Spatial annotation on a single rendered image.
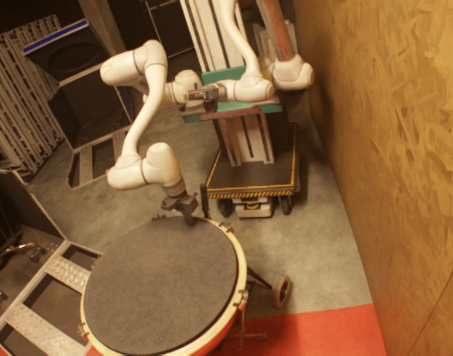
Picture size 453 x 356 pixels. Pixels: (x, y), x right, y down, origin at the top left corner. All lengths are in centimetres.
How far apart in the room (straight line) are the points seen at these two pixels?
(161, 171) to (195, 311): 51
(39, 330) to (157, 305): 152
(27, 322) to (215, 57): 235
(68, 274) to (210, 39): 206
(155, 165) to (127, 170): 12
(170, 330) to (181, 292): 15
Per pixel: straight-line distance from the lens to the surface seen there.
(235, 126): 230
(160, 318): 112
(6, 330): 284
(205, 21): 206
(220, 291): 110
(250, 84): 139
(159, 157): 110
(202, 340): 105
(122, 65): 146
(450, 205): 86
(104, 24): 725
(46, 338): 248
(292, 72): 172
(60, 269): 273
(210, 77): 207
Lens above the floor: 170
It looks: 37 degrees down
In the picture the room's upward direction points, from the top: 19 degrees counter-clockwise
